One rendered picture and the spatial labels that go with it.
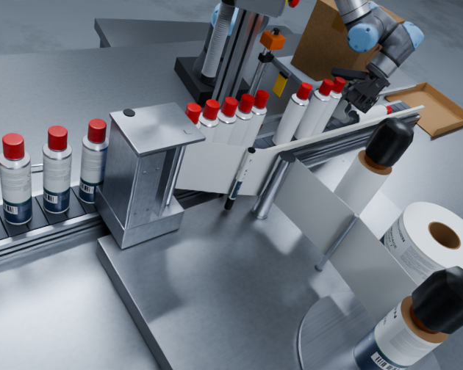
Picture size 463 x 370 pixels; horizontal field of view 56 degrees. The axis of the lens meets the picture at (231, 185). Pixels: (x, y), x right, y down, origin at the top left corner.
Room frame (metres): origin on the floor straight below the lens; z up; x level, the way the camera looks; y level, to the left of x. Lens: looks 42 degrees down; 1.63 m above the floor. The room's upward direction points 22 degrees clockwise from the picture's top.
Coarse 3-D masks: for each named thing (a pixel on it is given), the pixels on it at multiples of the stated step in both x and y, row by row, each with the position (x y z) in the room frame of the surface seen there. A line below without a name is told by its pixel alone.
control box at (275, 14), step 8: (240, 0) 0.88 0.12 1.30; (248, 0) 0.88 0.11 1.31; (256, 0) 0.89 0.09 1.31; (264, 0) 0.89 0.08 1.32; (272, 0) 0.89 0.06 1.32; (280, 0) 0.90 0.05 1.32; (240, 8) 0.88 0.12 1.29; (248, 8) 0.88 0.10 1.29; (256, 8) 0.89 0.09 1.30; (264, 8) 0.89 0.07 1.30; (272, 8) 0.90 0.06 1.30; (280, 8) 0.90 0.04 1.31; (272, 16) 0.90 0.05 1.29
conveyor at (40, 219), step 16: (416, 112) 1.62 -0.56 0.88; (336, 128) 1.28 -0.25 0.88; (368, 128) 1.36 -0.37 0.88; (256, 144) 1.03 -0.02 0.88; (272, 144) 1.06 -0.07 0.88; (0, 208) 0.50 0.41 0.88; (32, 208) 0.53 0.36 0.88; (80, 208) 0.58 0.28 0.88; (96, 208) 0.59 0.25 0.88; (0, 224) 0.47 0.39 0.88; (32, 224) 0.50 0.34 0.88; (48, 224) 0.51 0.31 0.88
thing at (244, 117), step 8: (248, 96) 0.92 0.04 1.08; (240, 104) 0.90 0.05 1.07; (248, 104) 0.90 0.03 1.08; (240, 112) 0.90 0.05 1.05; (248, 112) 0.90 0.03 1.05; (240, 120) 0.89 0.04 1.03; (248, 120) 0.90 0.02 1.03; (240, 128) 0.89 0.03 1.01; (232, 136) 0.89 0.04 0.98; (240, 136) 0.89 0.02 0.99; (232, 144) 0.89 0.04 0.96; (240, 144) 0.90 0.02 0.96
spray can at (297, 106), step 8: (304, 88) 1.07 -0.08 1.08; (296, 96) 1.07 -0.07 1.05; (304, 96) 1.07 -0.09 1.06; (288, 104) 1.07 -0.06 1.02; (296, 104) 1.06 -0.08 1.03; (304, 104) 1.06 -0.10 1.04; (288, 112) 1.06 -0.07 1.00; (296, 112) 1.06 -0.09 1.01; (288, 120) 1.06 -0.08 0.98; (296, 120) 1.06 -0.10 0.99; (280, 128) 1.06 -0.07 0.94; (288, 128) 1.06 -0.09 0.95; (280, 136) 1.06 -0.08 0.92; (288, 136) 1.06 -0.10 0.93; (280, 144) 1.06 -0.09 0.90
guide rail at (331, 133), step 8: (400, 112) 1.50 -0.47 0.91; (408, 112) 1.54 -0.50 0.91; (368, 120) 1.35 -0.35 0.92; (376, 120) 1.37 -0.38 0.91; (344, 128) 1.24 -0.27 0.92; (352, 128) 1.27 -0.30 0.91; (360, 128) 1.31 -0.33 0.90; (312, 136) 1.13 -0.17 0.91; (320, 136) 1.15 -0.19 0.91; (328, 136) 1.18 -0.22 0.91; (288, 144) 1.04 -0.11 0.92; (296, 144) 1.06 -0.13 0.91; (304, 144) 1.10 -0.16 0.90
